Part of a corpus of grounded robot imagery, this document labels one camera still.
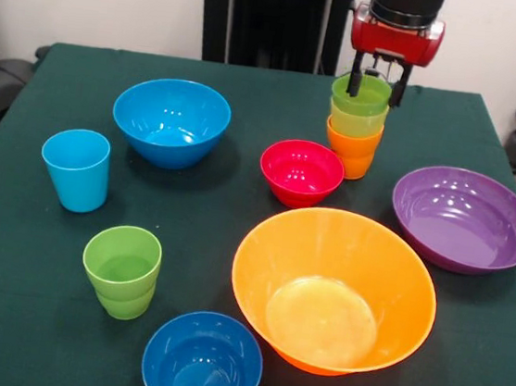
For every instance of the pink-red small bowl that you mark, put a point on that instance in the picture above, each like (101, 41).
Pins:
(299, 174)

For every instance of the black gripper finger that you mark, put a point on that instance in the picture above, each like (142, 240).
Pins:
(355, 76)
(399, 88)

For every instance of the light green cup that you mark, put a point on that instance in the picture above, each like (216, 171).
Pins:
(123, 252)
(123, 308)

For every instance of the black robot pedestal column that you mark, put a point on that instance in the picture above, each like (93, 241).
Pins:
(278, 18)

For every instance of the light blue bowl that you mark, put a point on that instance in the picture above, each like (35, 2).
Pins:
(171, 118)

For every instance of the large orange bowl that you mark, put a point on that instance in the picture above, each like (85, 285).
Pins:
(326, 252)

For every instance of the dark green tablecloth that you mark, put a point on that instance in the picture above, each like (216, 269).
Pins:
(219, 207)

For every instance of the light blue cup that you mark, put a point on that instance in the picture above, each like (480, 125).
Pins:
(78, 172)

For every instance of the dark blue small bowl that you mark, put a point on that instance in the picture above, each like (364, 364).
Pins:
(202, 359)

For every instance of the yellow translucent cup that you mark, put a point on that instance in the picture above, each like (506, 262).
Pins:
(356, 124)

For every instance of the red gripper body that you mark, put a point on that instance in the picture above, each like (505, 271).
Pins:
(392, 40)

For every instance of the purple bowl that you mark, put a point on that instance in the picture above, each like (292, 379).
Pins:
(459, 225)

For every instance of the orange cup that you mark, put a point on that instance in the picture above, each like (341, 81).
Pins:
(354, 145)
(356, 169)

